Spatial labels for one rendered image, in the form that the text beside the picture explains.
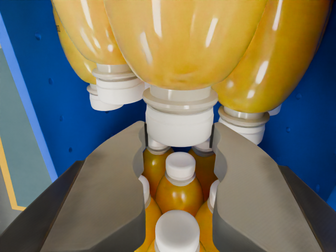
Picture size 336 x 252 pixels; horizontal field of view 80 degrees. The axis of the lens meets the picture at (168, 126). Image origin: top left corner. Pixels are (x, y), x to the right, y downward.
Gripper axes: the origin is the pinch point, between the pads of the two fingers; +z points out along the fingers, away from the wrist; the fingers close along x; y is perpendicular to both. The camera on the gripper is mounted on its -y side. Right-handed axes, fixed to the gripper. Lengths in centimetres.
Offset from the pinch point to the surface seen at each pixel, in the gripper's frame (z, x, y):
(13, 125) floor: 116, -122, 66
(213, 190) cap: 5.0, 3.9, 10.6
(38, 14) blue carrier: 9.8, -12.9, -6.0
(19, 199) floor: 116, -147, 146
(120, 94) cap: 3.5, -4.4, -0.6
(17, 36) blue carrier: 6.3, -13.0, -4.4
